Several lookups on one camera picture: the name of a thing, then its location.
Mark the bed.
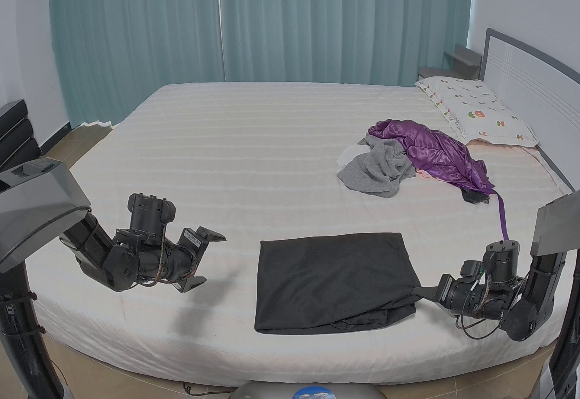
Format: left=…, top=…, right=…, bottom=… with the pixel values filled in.
left=26, top=28, right=580, bottom=389

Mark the blue-green curtain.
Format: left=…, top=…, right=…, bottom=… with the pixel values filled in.
left=217, top=0, right=473, bottom=86
left=47, top=0, right=226, bottom=127

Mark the black T-shirt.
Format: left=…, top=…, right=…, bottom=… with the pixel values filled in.
left=254, top=232, right=423, bottom=336

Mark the white printed pillow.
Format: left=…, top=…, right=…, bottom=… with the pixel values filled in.
left=414, top=76, right=541, bottom=148

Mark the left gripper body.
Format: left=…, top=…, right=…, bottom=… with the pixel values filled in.
left=159, top=228, right=210, bottom=294

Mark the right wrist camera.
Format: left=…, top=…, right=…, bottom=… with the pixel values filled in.
left=459, top=260, right=485, bottom=283

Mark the white garment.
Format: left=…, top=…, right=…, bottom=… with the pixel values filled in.
left=337, top=143, right=371, bottom=170

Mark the black lace garment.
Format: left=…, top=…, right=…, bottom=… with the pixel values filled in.
left=461, top=189, right=493, bottom=207

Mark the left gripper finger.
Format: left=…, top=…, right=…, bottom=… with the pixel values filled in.
left=180, top=276, right=208, bottom=294
left=195, top=227, right=227, bottom=244

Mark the black chest of drawers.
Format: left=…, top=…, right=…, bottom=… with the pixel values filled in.
left=0, top=99, right=44, bottom=171

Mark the grey garment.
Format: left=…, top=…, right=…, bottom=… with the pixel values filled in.
left=337, top=137, right=416, bottom=199

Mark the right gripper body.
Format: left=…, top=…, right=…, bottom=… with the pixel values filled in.
left=435, top=275, right=486, bottom=319

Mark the purple satin garment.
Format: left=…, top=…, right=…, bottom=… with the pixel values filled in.
left=367, top=118, right=511, bottom=240

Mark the grey bedside table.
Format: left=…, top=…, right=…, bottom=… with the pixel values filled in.
left=417, top=43, right=481, bottom=82

